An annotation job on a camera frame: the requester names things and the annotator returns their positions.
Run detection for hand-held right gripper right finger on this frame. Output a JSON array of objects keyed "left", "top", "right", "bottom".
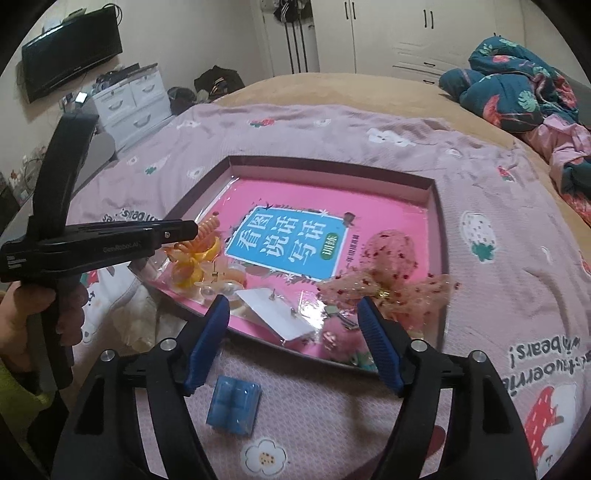
[{"left": 358, "top": 296, "right": 539, "bottom": 480}]

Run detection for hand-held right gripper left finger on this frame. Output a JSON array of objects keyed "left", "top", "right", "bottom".
[{"left": 52, "top": 295, "right": 230, "bottom": 480}]

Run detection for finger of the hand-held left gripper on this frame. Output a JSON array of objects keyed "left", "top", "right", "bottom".
[{"left": 142, "top": 220, "right": 199, "bottom": 246}]

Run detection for yellow hair rings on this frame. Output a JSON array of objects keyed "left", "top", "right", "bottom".
[{"left": 163, "top": 235, "right": 222, "bottom": 290}]

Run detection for blue rectangular hair clip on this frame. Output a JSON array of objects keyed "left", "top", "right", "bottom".
[{"left": 206, "top": 375, "right": 263, "bottom": 439}]

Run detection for white hair claw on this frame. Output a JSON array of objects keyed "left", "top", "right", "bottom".
[{"left": 113, "top": 294, "right": 160, "bottom": 352}]

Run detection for white earring card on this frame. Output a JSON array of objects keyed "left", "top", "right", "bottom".
[{"left": 234, "top": 287, "right": 320, "bottom": 345}]

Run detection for dotted mesh hair bow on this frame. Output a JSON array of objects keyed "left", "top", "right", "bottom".
[{"left": 318, "top": 230, "right": 461, "bottom": 326}]

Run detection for brown cardboard box tray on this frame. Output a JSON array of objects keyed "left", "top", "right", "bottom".
[{"left": 154, "top": 156, "right": 451, "bottom": 378}]

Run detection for person's left hand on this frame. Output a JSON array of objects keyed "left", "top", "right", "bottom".
[{"left": 0, "top": 281, "right": 89, "bottom": 371}]

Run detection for pink book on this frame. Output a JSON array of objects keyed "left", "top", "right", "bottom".
[{"left": 159, "top": 178, "right": 435, "bottom": 370}]

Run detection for white drawer unit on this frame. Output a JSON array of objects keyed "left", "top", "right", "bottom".
[{"left": 89, "top": 65, "right": 170, "bottom": 151}]

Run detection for pink printed blanket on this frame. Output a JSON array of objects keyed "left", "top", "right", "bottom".
[{"left": 60, "top": 104, "right": 591, "bottom": 480}]

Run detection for green clothing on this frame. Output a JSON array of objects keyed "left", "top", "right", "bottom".
[{"left": 0, "top": 359, "right": 52, "bottom": 418}]

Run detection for black bag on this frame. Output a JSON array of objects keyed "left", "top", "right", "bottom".
[{"left": 193, "top": 66, "right": 246, "bottom": 100}]

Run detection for black television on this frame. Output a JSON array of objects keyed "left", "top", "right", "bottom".
[{"left": 21, "top": 6, "right": 123, "bottom": 103}]

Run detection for tan bed sheet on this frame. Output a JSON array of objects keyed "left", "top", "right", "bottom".
[{"left": 222, "top": 73, "right": 591, "bottom": 241}]

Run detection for pink patterned garment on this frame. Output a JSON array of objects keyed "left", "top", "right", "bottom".
[{"left": 525, "top": 115, "right": 591, "bottom": 228}]

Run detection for teal floral quilt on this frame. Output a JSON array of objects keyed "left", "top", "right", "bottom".
[{"left": 438, "top": 36, "right": 583, "bottom": 136}]

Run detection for white wardrobe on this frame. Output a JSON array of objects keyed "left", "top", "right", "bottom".
[{"left": 314, "top": 0, "right": 528, "bottom": 85}]

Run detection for white door with hanging straps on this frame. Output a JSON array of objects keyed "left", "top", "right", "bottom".
[{"left": 263, "top": 0, "right": 319, "bottom": 75}]

